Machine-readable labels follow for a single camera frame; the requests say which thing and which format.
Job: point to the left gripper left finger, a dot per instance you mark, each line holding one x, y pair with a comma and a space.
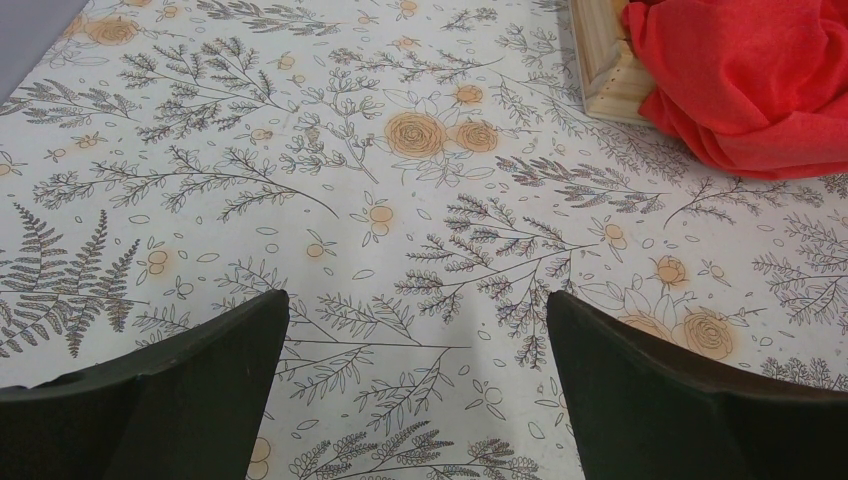
187, 407

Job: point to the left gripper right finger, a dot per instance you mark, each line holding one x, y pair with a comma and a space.
644, 408

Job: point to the floral tablecloth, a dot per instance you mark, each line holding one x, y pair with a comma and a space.
419, 176

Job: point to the wooden clothes rack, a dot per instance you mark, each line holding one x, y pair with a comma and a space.
613, 81

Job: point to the red tank top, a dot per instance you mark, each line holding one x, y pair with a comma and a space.
754, 88

